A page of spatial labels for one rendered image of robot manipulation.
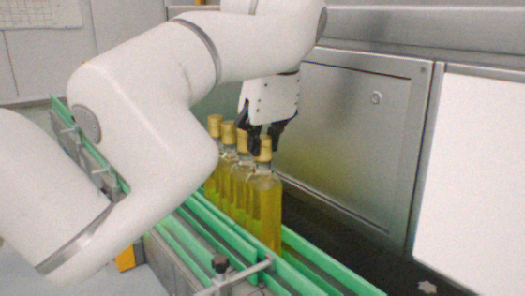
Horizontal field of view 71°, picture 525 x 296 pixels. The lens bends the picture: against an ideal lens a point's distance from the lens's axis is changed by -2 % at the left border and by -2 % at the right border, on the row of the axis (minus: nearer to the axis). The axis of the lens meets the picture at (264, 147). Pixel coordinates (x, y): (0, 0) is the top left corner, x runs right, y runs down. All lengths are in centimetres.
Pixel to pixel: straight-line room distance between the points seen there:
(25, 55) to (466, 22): 620
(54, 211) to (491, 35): 52
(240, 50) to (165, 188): 17
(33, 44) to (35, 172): 613
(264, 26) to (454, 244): 43
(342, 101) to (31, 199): 53
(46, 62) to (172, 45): 617
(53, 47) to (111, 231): 620
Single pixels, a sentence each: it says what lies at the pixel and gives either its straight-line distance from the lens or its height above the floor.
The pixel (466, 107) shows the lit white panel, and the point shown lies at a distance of 58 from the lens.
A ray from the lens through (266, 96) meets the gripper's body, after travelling 61.
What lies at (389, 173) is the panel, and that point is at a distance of 67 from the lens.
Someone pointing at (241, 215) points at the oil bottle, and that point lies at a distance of 78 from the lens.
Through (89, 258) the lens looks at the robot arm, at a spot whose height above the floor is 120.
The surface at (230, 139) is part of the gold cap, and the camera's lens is 78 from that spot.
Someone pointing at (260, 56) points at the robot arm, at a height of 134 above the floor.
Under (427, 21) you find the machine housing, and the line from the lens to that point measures 60.
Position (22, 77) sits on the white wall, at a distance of 650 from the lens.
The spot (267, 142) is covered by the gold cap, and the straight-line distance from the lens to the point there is 68.
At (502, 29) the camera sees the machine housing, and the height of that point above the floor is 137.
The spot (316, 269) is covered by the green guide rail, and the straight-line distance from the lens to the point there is 75.
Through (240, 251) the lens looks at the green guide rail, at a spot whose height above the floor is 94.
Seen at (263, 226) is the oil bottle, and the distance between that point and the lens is 74.
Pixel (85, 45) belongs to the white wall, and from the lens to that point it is 658.
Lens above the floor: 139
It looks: 21 degrees down
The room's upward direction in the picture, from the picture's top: straight up
